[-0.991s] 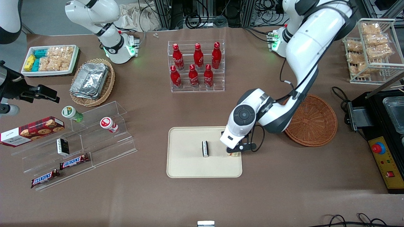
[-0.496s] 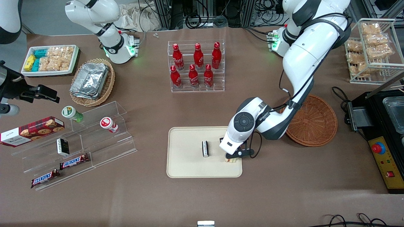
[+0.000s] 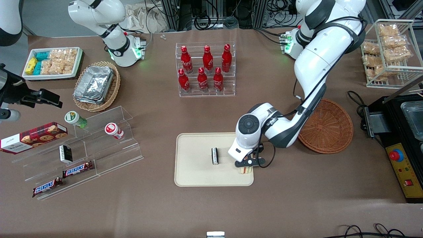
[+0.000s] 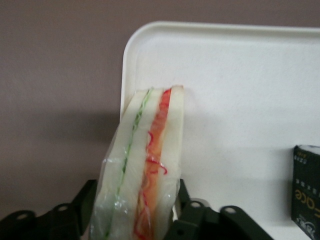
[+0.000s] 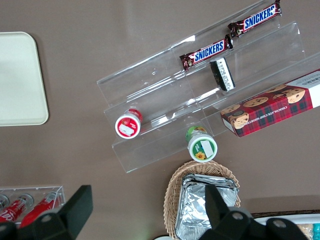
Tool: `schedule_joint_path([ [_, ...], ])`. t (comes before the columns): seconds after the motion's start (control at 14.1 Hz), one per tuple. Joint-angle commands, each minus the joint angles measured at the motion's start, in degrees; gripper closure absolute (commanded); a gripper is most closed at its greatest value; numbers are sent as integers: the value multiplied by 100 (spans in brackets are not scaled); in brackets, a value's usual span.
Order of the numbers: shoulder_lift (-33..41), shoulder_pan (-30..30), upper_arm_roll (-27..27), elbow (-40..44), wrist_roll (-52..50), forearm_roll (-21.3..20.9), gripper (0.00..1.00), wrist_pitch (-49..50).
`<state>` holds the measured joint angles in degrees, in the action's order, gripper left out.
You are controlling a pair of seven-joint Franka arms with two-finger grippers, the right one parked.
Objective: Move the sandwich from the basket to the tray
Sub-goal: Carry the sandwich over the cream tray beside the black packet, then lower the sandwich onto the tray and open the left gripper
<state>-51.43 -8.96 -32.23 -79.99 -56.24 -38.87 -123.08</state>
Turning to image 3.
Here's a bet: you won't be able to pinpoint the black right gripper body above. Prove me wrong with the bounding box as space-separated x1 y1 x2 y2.
0 64 32 110

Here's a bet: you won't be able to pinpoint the white rectangular snack tray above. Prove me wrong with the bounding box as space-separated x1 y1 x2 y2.
22 47 83 81

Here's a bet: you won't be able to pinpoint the beige plastic tray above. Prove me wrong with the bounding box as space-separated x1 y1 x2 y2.
174 132 254 187

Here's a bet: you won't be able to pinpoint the oval light wicker basket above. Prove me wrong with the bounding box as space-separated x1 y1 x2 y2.
73 61 121 112

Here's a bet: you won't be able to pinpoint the round brown wicker basket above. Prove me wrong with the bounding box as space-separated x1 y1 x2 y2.
297 98 354 154

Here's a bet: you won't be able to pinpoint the clear bag of crackers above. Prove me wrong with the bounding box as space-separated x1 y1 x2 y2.
366 64 388 80
363 54 381 67
363 42 381 55
384 46 412 62
40 59 53 75
381 34 407 49
63 57 77 74
50 49 78 60
378 23 400 37
50 59 65 75

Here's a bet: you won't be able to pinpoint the yellow snack packet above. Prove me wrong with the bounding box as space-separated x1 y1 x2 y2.
25 58 38 75

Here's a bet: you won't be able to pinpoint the green lid drink bottle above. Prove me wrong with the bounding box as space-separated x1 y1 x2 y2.
64 111 88 129

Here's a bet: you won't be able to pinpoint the red cookie box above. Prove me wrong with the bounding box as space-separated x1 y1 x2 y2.
0 122 68 155

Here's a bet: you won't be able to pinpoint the aluminium foil container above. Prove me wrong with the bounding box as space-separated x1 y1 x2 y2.
74 65 115 99
73 94 111 105

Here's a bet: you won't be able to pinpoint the clear acrylic bottle rack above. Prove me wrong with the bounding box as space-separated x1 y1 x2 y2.
175 42 236 98

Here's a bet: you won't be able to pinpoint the red lid drink bottle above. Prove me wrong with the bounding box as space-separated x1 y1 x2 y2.
105 123 125 139

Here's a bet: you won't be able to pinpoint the red cola bottle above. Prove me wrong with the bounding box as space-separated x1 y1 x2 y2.
178 68 191 94
213 67 224 93
180 46 193 74
203 45 214 74
197 67 209 93
221 44 233 73

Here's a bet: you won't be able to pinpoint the snickers chocolate bar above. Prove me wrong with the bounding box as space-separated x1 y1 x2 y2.
62 161 94 179
32 178 63 198

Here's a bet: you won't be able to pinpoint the clear acrylic stepped shelf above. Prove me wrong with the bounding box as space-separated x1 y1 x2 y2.
12 106 144 201

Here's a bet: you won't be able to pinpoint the crumpled beige cloth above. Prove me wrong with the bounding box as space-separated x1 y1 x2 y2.
123 3 170 34

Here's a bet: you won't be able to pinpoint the large black appliance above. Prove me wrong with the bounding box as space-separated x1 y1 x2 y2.
367 76 423 147

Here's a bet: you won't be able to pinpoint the yellow black emergency stop box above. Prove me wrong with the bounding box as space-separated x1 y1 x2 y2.
385 142 423 203

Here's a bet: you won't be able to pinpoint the clear plastic container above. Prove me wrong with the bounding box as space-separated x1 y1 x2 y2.
401 101 423 141

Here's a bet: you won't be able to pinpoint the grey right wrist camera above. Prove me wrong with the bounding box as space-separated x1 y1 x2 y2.
0 109 21 123

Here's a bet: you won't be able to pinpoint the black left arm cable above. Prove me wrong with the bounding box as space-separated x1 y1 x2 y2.
257 16 368 168

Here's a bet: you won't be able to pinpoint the black looped table cable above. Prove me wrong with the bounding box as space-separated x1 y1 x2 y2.
347 90 368 116

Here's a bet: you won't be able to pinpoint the black right base cable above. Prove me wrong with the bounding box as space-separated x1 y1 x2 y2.
122 3 156 50

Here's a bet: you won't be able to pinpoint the black left base cables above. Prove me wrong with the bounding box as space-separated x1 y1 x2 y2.
254 27 288 45

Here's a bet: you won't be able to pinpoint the black cable at table edge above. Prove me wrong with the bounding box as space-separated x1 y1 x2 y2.
330 224 423 238

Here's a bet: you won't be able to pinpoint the black coiled cable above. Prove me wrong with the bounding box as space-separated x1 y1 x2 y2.
194 13 212 31

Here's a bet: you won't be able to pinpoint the aluminium profile frame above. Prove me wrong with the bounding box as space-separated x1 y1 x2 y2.
161 0 299 31

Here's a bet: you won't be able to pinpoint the white wire rack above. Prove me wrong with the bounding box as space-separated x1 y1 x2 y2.
359 19 423 89

